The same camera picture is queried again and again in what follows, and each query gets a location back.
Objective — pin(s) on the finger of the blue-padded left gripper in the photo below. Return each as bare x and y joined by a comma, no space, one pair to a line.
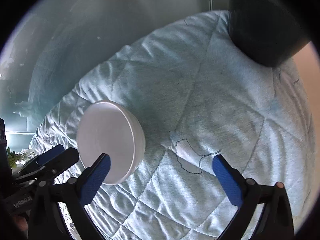
49,155
59,164

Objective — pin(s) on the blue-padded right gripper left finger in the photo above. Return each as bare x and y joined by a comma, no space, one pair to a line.
79,192

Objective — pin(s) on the white bowl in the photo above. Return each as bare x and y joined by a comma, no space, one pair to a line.
107,127

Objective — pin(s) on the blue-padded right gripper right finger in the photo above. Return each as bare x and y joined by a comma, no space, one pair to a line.
242,193

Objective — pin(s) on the light blue quilted tablecloth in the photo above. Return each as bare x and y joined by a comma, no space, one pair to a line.
195,94

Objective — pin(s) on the black object at table edge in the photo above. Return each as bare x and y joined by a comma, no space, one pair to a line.
265,31

